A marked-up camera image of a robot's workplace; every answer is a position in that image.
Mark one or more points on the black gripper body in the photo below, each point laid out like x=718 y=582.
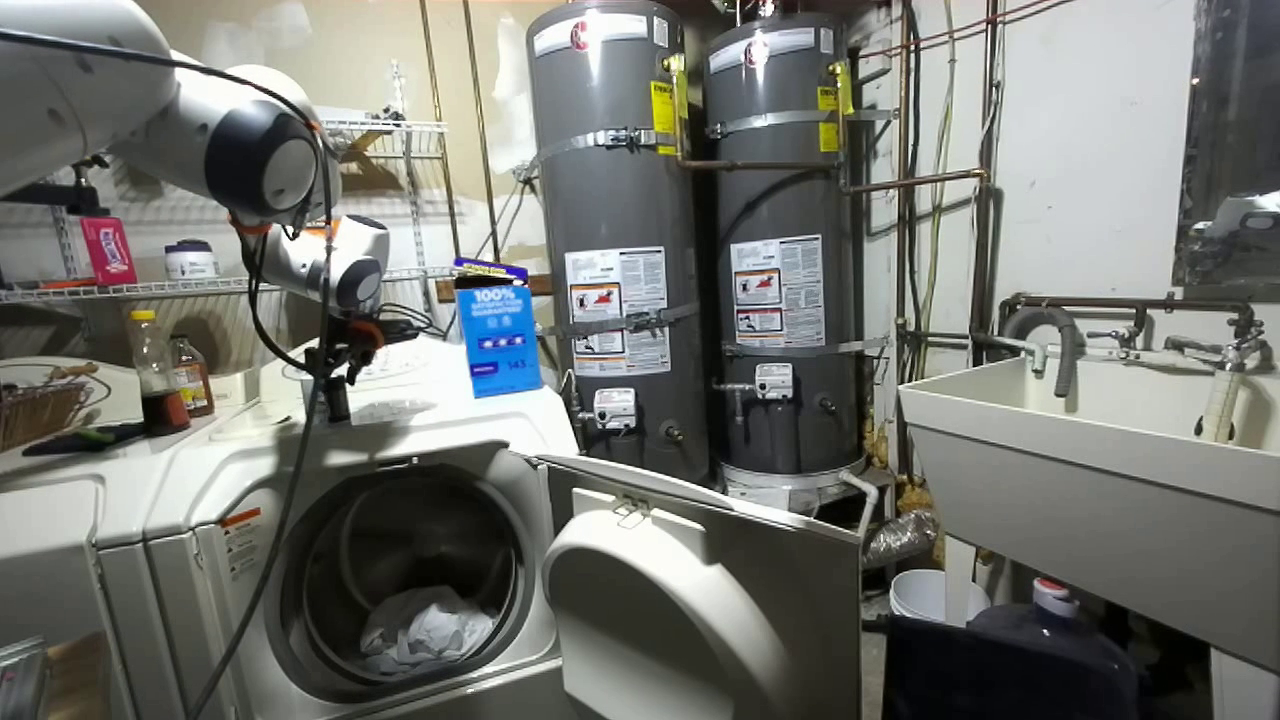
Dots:
x=331 y=357

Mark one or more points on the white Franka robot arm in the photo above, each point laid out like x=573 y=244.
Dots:
x=83 y=80

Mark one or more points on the white front-load washing machine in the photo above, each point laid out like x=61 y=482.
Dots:
x=401 y=562

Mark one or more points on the white jar dark lid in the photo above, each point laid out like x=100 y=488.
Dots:
x=189 y=263

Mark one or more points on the blue cardboard detergent box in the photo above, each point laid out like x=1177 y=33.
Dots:
x=498 y=335

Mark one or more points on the yellow cap dark liquid bottle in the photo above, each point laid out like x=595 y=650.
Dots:
x=154 y=380

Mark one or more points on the black flat device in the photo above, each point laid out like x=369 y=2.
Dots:
x=83 y=442

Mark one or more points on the white laundry cloth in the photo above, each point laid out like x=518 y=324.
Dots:
x=426 y=632

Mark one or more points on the pink sign card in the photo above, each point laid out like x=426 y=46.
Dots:
x=107 y=251

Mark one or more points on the thin copper pipe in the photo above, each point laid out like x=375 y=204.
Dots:
x=475 y=134

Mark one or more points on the wicker basket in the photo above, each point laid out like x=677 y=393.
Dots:
x=46 y=405

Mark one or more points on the white dryer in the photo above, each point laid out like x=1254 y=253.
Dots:
x=46 y=572

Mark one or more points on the grey water heater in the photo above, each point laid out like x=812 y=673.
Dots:
x=613 y=186
x=785 y=186

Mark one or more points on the white washer door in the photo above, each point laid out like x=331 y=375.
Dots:
x=695 y=600

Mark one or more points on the yellow warning tag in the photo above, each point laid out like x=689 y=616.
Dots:
x=835 y=115
x=667 y=115

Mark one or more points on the white plastic bucket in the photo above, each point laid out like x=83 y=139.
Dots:
x=934 y=598

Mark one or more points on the grey curved spout pipe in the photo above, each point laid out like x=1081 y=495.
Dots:
x=1045 y=335

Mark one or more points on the blue water jug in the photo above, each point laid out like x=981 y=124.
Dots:
x=1054 y=662

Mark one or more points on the white utility sink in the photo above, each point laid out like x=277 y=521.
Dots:
x=1106 y=504

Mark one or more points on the chrome sink faucet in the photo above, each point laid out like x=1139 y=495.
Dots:
x=1203 y=344

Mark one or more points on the black clamp mount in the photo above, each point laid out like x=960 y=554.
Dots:
x=52 y=195

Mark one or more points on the dark metal wall pipes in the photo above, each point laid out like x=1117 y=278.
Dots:
x=987 y=265

